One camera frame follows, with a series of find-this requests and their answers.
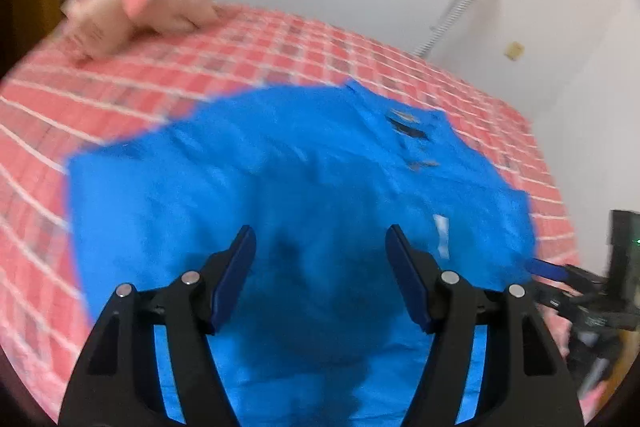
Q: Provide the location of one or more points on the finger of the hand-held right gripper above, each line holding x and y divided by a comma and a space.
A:
555, 302
546, 268

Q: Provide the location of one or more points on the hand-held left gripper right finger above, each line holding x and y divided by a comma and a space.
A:
407, 274

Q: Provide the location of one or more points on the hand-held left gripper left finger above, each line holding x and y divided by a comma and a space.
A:
235, 274

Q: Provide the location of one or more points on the blue jacket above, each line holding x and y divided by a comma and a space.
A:
310, 167

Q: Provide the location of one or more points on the bed with red plaid sheet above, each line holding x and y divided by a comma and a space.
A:
100, 117

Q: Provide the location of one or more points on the yellow wall socket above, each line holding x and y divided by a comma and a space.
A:
514, 51

